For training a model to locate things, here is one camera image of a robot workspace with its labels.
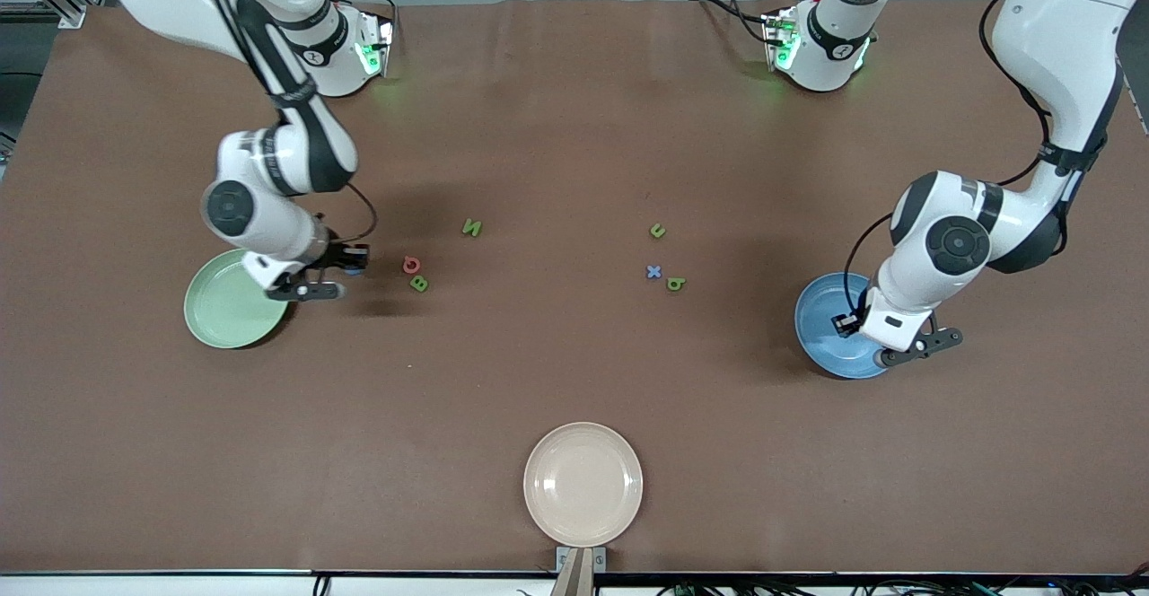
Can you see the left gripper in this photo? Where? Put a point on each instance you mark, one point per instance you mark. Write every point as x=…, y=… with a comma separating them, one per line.
x=846, y=321

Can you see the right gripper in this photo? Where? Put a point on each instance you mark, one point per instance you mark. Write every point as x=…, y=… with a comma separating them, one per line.
x=338, y=257

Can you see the red uppercase letter Q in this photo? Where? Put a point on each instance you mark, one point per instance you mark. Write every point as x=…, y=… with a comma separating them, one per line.
x=412, y=264

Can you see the green uppercase letter B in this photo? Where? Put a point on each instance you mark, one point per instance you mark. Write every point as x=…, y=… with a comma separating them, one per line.
x=419, y=284

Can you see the green uppercase letter N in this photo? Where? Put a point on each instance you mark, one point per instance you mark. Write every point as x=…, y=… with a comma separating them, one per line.
x=472, y=228

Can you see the green lowercase letter b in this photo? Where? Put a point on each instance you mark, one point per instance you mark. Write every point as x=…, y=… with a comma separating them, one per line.
x=676, y=284

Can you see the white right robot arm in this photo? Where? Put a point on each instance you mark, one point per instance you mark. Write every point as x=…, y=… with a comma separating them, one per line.
x=269, y=165

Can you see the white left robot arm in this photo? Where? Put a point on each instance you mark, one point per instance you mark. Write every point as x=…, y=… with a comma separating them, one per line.
x=1059, y=39

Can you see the blue plastic plate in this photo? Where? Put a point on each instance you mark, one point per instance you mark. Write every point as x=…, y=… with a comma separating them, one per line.
x=830, y=345

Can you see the green plastic plate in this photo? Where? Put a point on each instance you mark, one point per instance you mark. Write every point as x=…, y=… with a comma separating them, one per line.
x=224, y=309

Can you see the silver base connector box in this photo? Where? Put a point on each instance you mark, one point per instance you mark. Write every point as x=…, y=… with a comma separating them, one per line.
x=375, y=47
x=779, y=39

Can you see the cream plastic plate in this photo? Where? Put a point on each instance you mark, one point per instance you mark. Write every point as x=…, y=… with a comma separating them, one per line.
x=583, y=485

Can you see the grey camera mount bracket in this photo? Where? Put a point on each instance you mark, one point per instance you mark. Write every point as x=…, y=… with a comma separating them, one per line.
x=581, y=569

